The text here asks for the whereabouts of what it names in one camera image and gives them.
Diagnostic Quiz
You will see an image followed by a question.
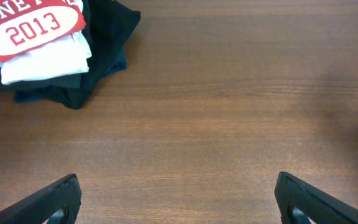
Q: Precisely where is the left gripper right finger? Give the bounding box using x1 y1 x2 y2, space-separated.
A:
274 172 358 224

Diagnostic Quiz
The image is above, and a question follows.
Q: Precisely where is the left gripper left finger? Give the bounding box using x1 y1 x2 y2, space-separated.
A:
0 174 81 224

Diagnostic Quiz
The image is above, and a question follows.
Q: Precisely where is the orange t-shirt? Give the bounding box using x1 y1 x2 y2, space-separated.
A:
0 0 86 62

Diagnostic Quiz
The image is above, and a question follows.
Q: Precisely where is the white folded t-shirt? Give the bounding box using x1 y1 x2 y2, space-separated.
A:
0 0 93 86

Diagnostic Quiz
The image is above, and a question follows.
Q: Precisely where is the black folded garment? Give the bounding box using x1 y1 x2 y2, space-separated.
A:
0 0 140 110

